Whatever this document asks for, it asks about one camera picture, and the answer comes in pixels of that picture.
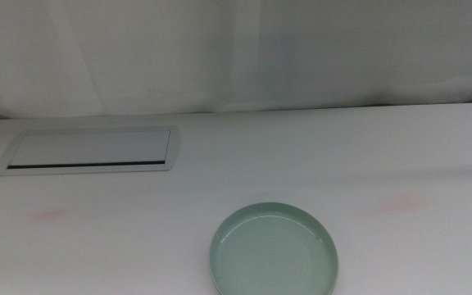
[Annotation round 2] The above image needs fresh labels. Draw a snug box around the pale green shallow bowl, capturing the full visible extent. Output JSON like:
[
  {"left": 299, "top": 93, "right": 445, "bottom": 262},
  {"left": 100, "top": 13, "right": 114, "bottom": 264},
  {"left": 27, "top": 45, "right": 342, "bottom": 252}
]
[{"left": 209, "top": 202, "right": 339, "bottom": 295}]

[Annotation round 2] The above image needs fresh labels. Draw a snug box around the white backdrop curtain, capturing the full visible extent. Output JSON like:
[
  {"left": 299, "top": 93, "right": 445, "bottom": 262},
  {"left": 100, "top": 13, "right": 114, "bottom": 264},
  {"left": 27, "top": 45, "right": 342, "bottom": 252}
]
[{"left": 0, "top": 0, "right": 472, "bottom": 122}]

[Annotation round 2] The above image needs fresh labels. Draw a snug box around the silver table cable hatch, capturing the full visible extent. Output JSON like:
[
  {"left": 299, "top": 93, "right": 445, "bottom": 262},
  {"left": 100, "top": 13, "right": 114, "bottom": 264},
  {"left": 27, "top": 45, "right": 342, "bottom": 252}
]
[{"left": 0, "top": 125, "right": 181, "bottom": 177}]

